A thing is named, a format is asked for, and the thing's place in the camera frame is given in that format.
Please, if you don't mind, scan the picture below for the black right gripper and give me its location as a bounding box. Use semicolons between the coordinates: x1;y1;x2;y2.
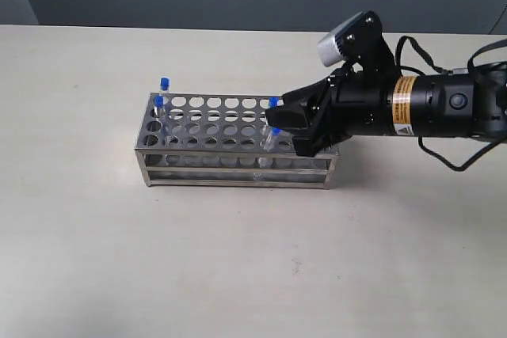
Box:
265;64;400;157

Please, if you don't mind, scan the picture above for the black cable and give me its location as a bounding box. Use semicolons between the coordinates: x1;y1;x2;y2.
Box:
394;36;507;173

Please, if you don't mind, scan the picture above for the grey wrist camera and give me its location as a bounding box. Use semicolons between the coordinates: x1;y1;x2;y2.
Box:
317;12;366;67

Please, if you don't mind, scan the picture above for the blue-capped tube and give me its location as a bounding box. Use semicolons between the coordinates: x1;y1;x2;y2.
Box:
154;95;166;120
269;97;279;108
159;77;170;104
257;125;280;169

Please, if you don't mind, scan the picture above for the stainless steel test tube rack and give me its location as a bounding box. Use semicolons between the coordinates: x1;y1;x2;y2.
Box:
135;93;339;189

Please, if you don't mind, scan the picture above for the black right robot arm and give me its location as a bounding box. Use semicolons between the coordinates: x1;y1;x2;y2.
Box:
266;63;506;157

